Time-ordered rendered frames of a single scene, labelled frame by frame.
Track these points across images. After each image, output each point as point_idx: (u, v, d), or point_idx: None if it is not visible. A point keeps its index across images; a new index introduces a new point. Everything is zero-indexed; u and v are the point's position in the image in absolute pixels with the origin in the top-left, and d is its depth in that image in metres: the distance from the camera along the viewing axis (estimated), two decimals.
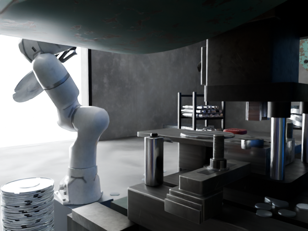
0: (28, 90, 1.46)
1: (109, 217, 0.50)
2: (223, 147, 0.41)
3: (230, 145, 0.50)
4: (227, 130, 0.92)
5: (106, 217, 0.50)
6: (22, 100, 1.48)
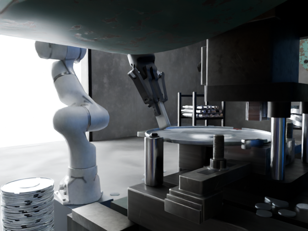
0: (232, 133, 0.62)
1: (109, 217, 0.50)
2: (223, 147, 0.41)
3: (230, 145, 0.50)
4: None
5: (106, 217, 0.50)
6: (266, 136, 0.59)
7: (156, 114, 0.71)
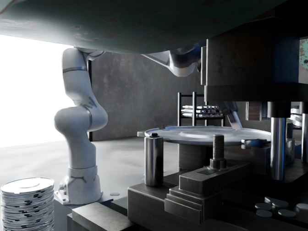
0: (182, 132, 0.63)
1: (109, 217, 0.50)
2: (223, 147, 0.41)
3: (230, 145, 0.50)
4: None
5: (106, 217, 0.50)
6: (154, 132, 0.66)
7: (232, 121, 0.92)
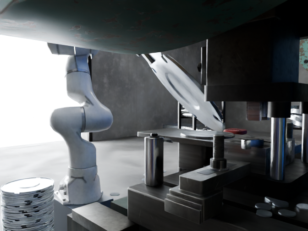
0: (187, 86, 0.64)
1: (109, 217, 0.50)
2: (223, 147, 0.41)
3: (230, 145, 0.50)
4: (227, 130, 0.92)
5: (106, 217, 0.50)
6: (184, 74, 0.57)
7: None
